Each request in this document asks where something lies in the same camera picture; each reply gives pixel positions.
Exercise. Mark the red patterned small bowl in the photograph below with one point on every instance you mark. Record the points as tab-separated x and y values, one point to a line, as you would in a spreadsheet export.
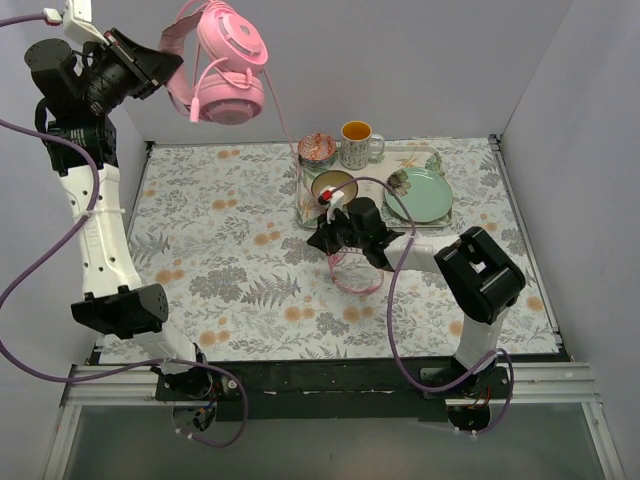
317	150

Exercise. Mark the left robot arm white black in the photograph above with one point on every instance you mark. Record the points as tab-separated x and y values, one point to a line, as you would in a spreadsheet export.
82	150

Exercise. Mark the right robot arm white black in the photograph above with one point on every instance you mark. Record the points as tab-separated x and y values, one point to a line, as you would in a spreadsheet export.
483	279

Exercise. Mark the floral serving tray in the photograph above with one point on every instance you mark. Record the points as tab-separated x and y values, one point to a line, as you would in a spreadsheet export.
395	157

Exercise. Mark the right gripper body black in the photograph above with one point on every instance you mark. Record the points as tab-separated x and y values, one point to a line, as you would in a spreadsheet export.
329	235

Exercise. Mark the beige brown bowl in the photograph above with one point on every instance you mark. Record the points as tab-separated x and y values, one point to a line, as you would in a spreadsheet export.
335	178

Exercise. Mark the aluminium frame rail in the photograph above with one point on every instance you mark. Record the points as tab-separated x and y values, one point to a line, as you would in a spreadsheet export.
134	387

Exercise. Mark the floral table mat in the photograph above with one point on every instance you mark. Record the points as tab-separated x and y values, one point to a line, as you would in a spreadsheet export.
216	226

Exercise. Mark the mint green plate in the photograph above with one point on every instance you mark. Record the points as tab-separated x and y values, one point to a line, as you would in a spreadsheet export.
426	195

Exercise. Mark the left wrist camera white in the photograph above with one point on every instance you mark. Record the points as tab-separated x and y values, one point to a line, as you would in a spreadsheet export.
76	19

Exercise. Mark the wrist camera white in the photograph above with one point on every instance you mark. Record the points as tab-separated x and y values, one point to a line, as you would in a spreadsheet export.
332	199
76	19

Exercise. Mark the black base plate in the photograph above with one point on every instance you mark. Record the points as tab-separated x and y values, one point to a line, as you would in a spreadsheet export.
334	389

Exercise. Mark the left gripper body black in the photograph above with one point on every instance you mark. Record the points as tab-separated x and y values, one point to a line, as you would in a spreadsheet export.
129	60

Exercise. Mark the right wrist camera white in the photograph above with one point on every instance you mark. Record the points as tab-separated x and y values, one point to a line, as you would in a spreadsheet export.
332	199

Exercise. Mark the pink headphones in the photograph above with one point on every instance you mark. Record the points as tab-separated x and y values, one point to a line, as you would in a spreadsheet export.
228	90

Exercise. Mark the floral mug orange inside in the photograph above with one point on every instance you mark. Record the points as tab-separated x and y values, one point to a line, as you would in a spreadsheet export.
360	146

